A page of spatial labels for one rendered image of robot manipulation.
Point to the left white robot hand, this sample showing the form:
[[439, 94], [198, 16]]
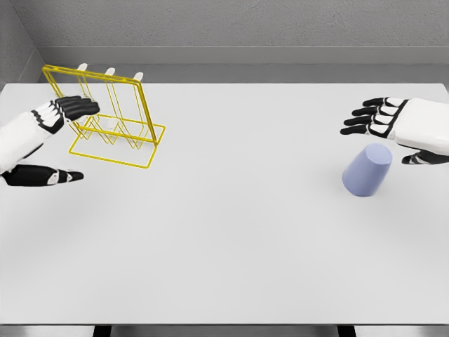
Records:
[[21, 135]]

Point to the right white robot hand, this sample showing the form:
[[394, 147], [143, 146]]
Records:
[[421, 121]]

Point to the lavender blue cup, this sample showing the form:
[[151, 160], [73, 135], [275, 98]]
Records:
[[368, 170]]

